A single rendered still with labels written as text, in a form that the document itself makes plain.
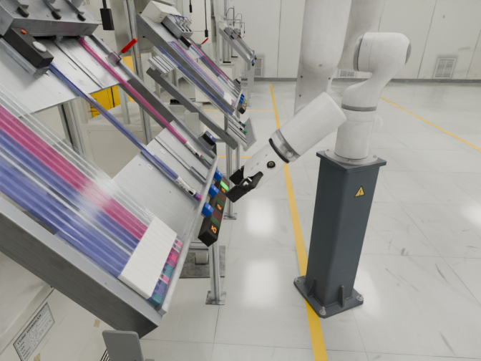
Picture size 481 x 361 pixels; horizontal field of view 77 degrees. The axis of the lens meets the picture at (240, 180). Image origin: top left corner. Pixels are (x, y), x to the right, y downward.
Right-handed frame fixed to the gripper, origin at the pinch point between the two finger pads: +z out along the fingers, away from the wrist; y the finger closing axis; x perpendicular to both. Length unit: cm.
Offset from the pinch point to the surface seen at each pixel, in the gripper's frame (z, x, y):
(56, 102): 10.2, 40.8, -8.8
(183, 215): 10.2, 5.3, -9.4
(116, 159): 88, 31, 107
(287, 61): -35, -71, 771
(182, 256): 7.9, 3.1, -23.7
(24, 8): 4, 59, 0
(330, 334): 24, -82, 18
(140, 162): 10.2, 20.6, -4.7
